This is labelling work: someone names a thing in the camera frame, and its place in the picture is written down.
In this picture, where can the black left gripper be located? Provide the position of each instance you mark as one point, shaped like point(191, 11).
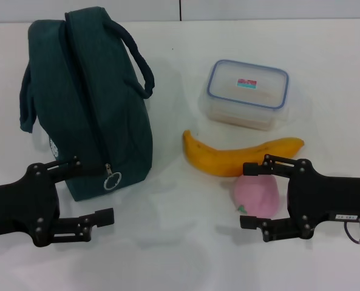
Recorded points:
point(22, 206)

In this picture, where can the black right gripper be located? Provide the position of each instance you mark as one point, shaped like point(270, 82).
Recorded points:
point(325, 200)

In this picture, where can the pink toy peach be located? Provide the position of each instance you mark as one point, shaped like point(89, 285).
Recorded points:
point(258, 197)

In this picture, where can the yellow banana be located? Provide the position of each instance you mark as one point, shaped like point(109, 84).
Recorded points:
point(216, 160)

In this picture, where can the dark teal insulated lunch bag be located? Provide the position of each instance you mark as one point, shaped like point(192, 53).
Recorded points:
point(85, 106)

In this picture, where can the clear lunch box blue seal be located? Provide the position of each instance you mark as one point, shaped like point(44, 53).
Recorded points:
point(246, 91)

